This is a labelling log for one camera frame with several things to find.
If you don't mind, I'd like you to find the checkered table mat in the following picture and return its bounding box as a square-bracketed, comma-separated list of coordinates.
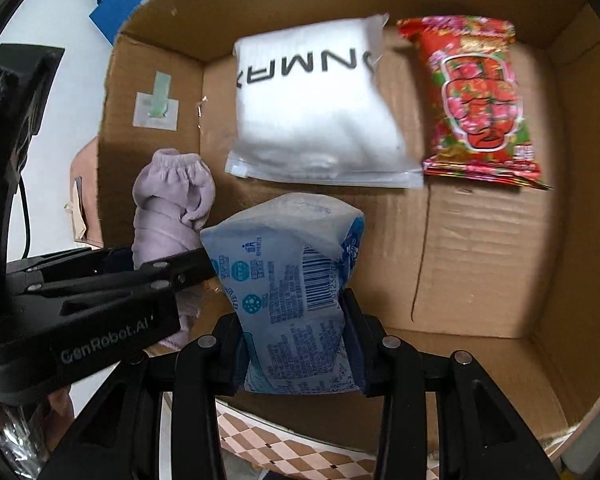
[214, 401, 441, 480]

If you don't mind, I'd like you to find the lilac sock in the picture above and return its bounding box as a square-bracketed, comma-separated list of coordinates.
[130, 147, 217, 351]

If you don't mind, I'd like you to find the small cardboard scrap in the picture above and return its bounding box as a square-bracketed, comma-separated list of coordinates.
[65, 177, 87, 243]

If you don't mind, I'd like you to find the white bagged cloth packet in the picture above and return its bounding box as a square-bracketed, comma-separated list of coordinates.
[225, 14, 424, 188]

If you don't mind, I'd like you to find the red snack packet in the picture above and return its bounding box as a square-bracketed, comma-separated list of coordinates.
[396, 15, 548, 191]

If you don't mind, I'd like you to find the light blue tissue pack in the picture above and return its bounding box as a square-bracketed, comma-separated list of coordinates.
[201, 193, 365, 396]

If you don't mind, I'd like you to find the open cardboard box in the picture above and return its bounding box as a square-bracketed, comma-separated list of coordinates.
[97, 0, 600, 439]

